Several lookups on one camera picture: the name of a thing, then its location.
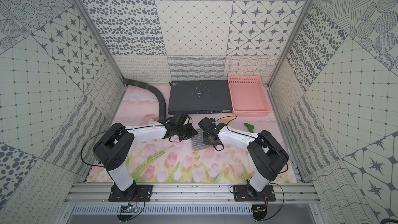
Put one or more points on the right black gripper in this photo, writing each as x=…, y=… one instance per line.
x=205, y=140

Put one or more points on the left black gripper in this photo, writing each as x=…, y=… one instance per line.
x=188, y=130

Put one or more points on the grey striped square dishcloth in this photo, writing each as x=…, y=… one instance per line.
x=197, y=141

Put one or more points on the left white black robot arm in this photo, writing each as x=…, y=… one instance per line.
x=113, y=147

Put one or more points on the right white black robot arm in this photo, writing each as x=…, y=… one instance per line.
x=268, y=156

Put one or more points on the black flat metal box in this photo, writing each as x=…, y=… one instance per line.
x=200, y=97

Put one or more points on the right green pipe fitting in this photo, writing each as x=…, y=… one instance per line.
x=250, y=127

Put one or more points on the floral pink table mat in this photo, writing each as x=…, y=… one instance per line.
x=162, y=161

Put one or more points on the pink plastic basket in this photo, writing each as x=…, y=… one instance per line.
x=248, y=96

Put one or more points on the right small black controller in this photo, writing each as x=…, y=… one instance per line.
x=259, y=212

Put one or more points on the green circuit board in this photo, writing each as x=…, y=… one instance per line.
x=129, y=209

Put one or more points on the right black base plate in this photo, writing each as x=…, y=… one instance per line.
x=245, y=193

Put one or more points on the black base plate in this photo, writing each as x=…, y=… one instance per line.
x=133, y=193
x=245, y=193

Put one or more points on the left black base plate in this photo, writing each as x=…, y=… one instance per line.
x=133, y=193

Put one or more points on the aluminium rail frame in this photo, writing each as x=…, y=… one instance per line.
x=207, y=193

